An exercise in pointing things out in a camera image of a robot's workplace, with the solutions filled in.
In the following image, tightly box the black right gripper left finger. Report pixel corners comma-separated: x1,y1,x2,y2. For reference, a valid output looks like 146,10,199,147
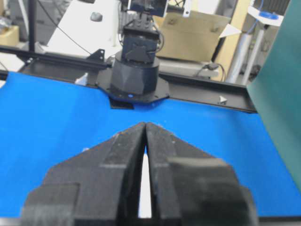
21,122,146,226

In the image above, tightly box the black vertical pole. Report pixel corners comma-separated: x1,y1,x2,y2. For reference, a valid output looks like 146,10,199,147
28,0,37,52

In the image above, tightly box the blue table mat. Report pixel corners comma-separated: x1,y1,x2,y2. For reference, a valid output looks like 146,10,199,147
0,73,301,218

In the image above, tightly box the brown cardboard box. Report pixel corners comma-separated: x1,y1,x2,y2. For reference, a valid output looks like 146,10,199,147
154,11,230,62

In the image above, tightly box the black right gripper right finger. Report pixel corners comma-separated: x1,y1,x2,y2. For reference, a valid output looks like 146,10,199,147
146,123,259,226

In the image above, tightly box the black aluminium frame rail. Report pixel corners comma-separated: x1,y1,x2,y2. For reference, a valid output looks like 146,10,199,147
0,46,256,113

